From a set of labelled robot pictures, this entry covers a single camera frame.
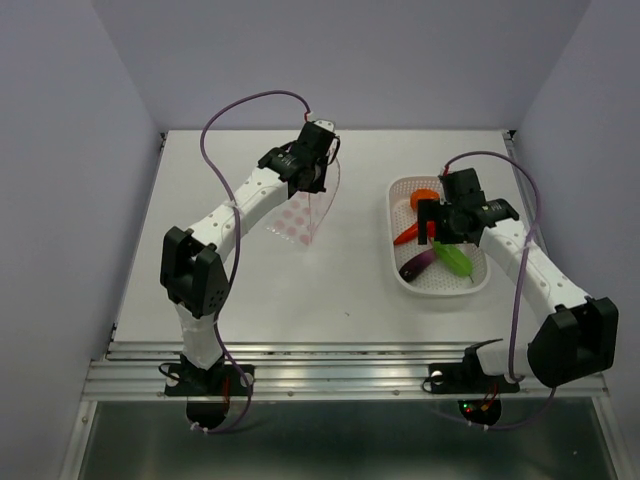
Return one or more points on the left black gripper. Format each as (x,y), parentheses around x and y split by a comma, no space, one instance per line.
(318,186)

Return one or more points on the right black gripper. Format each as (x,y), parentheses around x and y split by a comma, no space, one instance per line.
(429,210)

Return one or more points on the green toy leaf vegetable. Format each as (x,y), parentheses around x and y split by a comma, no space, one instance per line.
(452,259)

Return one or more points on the purple toy eggplant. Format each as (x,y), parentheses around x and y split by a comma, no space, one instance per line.
(415,266)

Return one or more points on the clear zip top bag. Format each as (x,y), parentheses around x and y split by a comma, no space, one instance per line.
(298,220)

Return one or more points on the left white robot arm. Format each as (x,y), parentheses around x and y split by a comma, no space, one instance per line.
(192,262)

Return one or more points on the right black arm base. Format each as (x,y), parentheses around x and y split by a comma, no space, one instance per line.
(480,405)

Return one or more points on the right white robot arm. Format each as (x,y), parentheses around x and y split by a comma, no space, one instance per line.
(576,333)

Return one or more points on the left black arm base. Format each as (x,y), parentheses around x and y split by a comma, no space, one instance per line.
(218,399)

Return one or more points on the orange toy pumpkin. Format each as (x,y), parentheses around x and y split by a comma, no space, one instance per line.
(422,194)

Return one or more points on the orange toy carrot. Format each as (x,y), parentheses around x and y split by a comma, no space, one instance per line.
(408,235)

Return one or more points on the white perforated plastic basket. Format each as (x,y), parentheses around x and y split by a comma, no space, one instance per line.
(432,269)

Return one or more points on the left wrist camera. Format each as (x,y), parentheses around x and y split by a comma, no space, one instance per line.
(325,124)

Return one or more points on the aluminium rail frame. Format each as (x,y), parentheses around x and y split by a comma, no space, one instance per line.
(339,346)

